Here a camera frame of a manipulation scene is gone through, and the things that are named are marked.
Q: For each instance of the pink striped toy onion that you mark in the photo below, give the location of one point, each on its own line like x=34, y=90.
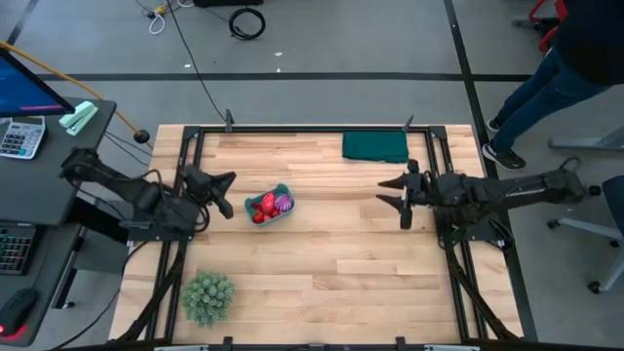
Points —
x=284, y=202

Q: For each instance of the grey desk foot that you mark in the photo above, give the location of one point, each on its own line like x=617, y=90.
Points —
x=590, y=143

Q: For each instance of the red frame chair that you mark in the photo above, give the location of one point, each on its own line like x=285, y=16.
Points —
x=547, y=40

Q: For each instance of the teal plastic tupperware container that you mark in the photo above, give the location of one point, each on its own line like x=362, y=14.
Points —
x=249, y=202

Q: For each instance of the grey desk calculator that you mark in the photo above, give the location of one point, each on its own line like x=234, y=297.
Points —
x=22, y=139

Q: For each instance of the red toy cherry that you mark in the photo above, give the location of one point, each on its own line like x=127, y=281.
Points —
x=256, y=206
x=274, y=213

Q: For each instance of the red toy raspberry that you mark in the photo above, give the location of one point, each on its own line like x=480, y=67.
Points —
x=259, y=217

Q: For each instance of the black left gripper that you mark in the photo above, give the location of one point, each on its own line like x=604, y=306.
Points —
x=200, y=181

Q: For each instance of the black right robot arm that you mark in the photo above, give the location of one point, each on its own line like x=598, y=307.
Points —
x=512, y=187

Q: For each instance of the person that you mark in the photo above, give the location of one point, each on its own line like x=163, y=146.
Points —
x=560, y=88

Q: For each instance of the black computer mouse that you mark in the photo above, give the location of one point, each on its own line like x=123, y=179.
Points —
x=17, y=309

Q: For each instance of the black floor box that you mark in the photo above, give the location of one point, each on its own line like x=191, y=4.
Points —
x=229, y=2

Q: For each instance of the silver metal bracket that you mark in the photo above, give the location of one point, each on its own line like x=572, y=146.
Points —
x=180, y=348
x=451, y=348

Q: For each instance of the black computer monitor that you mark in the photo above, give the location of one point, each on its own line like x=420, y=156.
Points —
x=29, y=90

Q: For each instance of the green potted plant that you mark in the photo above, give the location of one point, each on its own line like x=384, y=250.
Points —
x=207, y=298

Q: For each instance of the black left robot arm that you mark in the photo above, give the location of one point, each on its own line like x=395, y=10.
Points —
x=122, y=183

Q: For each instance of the mint green stapler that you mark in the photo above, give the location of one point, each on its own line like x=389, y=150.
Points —
x=78, y=117

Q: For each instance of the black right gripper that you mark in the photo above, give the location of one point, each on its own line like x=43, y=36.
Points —
x=419, y=190

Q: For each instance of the red toy strawberry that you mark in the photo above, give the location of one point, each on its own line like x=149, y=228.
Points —
x=268, y=201

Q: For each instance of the dark green folded cloth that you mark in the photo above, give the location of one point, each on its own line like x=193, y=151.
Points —
x=375, y=146

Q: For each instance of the blue office swivel chair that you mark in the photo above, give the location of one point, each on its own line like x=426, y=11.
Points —
x=615, y=205

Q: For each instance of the black aluminium table frame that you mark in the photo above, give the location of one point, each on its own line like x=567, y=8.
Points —
x=317, y=129

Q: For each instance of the backlit black keyboard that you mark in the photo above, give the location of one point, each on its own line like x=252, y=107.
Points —
x=14, y=251

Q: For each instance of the black office desk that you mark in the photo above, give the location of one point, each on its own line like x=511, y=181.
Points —
x=44, y=195

